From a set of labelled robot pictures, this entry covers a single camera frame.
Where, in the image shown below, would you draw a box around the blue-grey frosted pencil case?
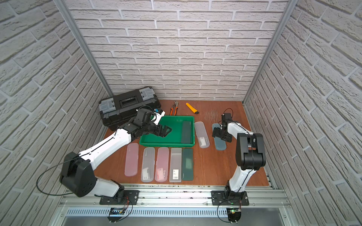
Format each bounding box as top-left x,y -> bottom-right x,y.
212,123 -> 227,151

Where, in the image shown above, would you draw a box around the green plastic storage tray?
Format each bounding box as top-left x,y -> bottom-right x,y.
139,116 -> 195,148

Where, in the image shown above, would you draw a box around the clear frosted pencil case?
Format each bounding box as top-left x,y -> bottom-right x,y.
194,121 -> 210,148

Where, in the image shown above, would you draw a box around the grey frosted rectangular pencil case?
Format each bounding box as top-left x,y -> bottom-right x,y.
169,148 -> 182,182

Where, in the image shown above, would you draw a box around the dark green labelled pencil case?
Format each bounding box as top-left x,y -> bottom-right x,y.
182,148 -> 194,181

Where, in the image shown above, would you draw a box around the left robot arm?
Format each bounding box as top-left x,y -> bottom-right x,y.
59,108 -> 172,199

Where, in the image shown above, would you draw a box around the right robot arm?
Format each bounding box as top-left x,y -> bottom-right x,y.
213,115 -> 266,195

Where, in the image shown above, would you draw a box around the pink pencil case with label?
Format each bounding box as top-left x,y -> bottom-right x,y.
155,147 -> 170,182

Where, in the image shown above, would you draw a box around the pink frosted pencil case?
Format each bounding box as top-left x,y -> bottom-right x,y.
124,143 -> 139,177

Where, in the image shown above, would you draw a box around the clear pencil case with label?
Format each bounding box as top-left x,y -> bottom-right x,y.
141,147 -> 156,183

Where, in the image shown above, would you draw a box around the black plastic toolbox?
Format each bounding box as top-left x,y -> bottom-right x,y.
99,87 -> 161,131

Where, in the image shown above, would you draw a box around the yellow utility knife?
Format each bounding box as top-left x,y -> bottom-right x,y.
186,103 -> 199,114

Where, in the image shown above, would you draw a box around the right controller board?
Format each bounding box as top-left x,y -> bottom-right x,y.
226,208 -> 241,224

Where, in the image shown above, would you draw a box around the controller board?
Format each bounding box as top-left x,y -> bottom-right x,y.
107,208 -> 128,223
226,208 -> 241,224

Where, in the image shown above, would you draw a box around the left controller board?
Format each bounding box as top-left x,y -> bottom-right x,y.
107,208 -> 128,223

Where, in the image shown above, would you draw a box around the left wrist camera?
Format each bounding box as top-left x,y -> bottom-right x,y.
151,108 -> 165,125

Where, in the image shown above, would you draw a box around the orange handled pliers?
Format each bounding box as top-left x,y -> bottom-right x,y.
170,100 -> 179,116

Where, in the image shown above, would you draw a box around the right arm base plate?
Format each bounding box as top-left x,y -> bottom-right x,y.
211,191 -> 249,206

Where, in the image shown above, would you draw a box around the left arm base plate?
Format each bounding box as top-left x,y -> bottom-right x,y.
100,190 -> 140,205

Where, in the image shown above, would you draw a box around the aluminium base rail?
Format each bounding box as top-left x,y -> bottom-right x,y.
60,185 -> 292,210

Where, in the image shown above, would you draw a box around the right corner aluminium post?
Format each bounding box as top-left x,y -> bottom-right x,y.
242,0 -> 298,104

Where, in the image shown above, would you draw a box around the corner aluminium post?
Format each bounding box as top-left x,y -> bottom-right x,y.
54,0 -> 113,97
242,0 -> 298,104

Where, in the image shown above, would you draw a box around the left corner aluminium post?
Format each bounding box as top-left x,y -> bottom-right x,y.
54,0 -> 113,97

